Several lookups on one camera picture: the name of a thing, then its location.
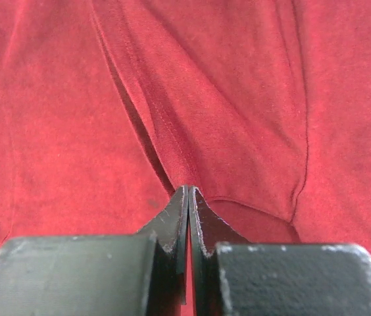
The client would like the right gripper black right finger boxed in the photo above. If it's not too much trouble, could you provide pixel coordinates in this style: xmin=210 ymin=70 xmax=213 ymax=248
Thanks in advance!
xmin=189 ymin=187 xmax=371 ymax=315

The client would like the dark red t-shirt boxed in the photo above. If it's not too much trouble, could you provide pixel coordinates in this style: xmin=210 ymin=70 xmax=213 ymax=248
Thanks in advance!
xmin=0 ymin=1 xmax=371 ymax=253

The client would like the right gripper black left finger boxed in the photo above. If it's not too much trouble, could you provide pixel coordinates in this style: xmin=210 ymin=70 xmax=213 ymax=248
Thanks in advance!
xmin=0 ymin=186 xmax=188 ymax=315

